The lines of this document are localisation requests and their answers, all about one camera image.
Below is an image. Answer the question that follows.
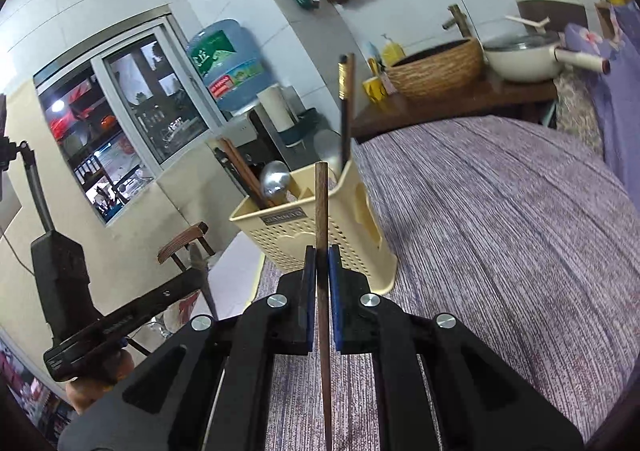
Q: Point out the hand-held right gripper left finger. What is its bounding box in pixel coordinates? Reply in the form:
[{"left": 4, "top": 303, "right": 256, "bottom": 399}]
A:
[{"left": 59, "top": 245, "right": 317, "bottom": 451}]

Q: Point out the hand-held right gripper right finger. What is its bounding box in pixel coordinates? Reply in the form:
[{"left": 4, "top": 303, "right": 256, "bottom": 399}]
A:
[{"left": 327, "top": 243, "right": 586, "bottom": 451}]

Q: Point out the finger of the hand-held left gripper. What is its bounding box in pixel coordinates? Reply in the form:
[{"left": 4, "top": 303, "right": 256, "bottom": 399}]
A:
[{"left": 164, "top": 271, "right": 213, "bottom": 305}]

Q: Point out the cream perforated utensil holder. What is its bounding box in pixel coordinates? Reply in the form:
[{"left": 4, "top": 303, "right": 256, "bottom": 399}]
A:
[{"left": 229, "top": 158, "right": 399, "bottom": 296}]

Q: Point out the brown wooden chopstick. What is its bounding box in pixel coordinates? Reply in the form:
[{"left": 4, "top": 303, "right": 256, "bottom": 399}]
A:
[
  {"left": 214, "top": 141, "right": 261, "bottom": 208},
  {"left": 220, "top": 137, "right": 266, "bottom": 204},
  {"left": 314, "top": 162, "right": 334, "bottom": 451}
]

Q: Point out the small metal spoon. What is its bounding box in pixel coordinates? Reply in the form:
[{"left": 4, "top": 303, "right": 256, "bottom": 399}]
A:
[{"left": 259, "top": 160, "right": 292, "bottom": 208}]

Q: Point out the black chopstick gold band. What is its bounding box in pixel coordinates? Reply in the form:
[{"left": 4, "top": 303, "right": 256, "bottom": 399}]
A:
[{"left": 337, "top": 55, "right": 351, "bottom": 172}]

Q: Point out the black chopstick silver band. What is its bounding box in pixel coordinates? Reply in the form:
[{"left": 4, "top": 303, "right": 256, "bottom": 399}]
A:
[{"left": 345, "top": 52, "right": 357, "bottom": 164}]

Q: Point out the person's left hand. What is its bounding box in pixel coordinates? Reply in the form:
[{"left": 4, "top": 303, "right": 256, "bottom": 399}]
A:
[{"left": 66, "top": 355, "right": 134, "bottom": 415}]

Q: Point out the dog print seat cushion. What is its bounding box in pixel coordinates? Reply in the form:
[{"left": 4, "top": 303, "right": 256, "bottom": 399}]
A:
[{"left": 145, "top": 288, "right": 208, "bottom": 339}]

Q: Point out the wooden chair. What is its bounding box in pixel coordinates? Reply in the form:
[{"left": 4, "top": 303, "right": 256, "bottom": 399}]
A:
[{"left": 157, "top": 222, "right": 218, "bottom": 277}]

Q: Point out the purple grained tablecloth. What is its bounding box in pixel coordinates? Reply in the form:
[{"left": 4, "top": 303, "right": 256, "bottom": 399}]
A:
[{"left": 190, "top": 115, "right": 640, "bottom": 451}]

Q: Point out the water dispenser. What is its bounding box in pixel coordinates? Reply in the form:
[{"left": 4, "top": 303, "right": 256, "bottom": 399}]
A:
[{"left": 207, "top": 104, "right": 301, "bottom": 172}]

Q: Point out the window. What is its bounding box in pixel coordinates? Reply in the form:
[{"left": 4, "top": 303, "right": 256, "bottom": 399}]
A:
[{"left": 32, "top": 14, "right": 231, "bottom": 227}]

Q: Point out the paper towel roll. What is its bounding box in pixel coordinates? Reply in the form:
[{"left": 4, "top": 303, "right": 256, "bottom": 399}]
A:
[{"left": 256, "top": 84, "right": 299, "bottom": 132}]

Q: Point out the yellow cup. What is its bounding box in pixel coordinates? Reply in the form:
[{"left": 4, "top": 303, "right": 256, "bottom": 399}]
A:
[{"left": 362, "top": 76, "right": 387, "bottom": 104}]

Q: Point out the wooden counter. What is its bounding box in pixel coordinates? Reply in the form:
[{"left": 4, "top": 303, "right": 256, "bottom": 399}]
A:
[{"left": 350, "top": 78, "right": 558, "bottom": 144}]

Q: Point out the blue water bottle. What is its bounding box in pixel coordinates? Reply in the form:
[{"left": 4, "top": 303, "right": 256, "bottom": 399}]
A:
[{"left": 185, "top": 18, "right": 275, "bottom": 113}]

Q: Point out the woven basket basin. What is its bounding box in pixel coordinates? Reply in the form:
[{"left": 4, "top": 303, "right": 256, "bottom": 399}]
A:
[{"left": 386, "top": 37, "right": 485, "bottom": 99}]

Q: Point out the yellow pump bottle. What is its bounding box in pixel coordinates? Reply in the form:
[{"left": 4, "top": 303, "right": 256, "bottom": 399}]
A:
[{"left": 381, "top": 34, "right": 406, "bottom": 69}]

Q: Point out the white pan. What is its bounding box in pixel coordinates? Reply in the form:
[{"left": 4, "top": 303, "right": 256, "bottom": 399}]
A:
[{"left": 482, "top": 31, "right": 611, "bottom": 83}]

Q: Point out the bamboo faucet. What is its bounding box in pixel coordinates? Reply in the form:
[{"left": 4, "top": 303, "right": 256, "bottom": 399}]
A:
[{"left": 442, "top": 4, "right": 473, "bottom": 39}]

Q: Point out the white rice paddle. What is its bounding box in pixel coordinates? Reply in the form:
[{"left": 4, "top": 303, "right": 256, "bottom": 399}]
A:
[{"left": 505, "top": 15, "right": 551, "bottom": 32}]

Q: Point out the purple floral cloth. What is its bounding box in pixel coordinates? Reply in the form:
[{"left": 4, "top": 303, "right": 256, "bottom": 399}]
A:
[{"left": 552, "top": 0, "right": 640, "bottom": 187}]

